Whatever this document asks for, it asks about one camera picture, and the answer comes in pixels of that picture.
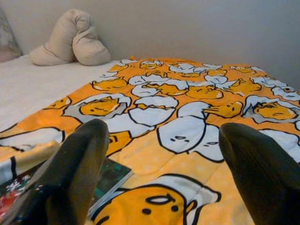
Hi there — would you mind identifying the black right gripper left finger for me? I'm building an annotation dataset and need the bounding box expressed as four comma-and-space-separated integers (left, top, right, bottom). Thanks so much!
7, 118, 110, 225

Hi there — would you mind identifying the yellow egg-print blanket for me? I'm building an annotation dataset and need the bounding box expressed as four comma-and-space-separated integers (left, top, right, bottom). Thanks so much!
0, 56, 300, 225

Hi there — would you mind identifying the white quilted mattress pad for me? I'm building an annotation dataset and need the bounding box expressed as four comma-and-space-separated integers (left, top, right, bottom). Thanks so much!
0, 55, 122, 132

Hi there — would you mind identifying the grey patterned pillow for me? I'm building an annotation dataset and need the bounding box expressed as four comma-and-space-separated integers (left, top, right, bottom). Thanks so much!
0, 8, 23, 63

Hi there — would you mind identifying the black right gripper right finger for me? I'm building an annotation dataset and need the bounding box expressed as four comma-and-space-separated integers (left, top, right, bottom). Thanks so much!
219, 123, 300, 225

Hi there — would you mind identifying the cream knotted pillow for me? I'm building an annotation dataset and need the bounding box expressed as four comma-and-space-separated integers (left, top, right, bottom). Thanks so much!
29, 8, 112, 67

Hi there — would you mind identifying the dark red-print book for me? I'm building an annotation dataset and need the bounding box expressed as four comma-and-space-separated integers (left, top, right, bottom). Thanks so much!
0, 158, 134, 220

